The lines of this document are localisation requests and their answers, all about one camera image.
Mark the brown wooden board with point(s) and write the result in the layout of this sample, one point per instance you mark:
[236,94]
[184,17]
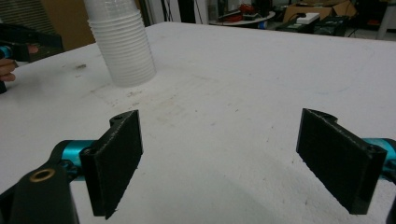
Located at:
[67,21]

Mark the black stand post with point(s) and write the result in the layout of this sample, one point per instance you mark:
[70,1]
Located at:
[186,11]

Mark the brown cardboard box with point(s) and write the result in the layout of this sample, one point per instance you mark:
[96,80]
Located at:
[320,7]

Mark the round white side table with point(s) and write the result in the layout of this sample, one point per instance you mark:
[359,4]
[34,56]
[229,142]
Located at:
[243,20]

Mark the white flat device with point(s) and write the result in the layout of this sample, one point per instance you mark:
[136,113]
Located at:
[308,18]

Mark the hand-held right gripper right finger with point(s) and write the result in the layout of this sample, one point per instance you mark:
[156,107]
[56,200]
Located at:
[336,155]

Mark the white table leg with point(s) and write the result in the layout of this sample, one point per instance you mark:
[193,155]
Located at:
[386,20]

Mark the stack of white plastic cups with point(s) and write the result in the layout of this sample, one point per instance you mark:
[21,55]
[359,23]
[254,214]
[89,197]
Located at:
[124,46]

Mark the black equipment case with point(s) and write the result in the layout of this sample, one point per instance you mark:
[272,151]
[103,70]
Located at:
[330,25]

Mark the grey slatted panel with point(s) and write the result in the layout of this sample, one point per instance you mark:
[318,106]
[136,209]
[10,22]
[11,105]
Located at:
[21,14]

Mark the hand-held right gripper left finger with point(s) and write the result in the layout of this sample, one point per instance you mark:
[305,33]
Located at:
[113,161]

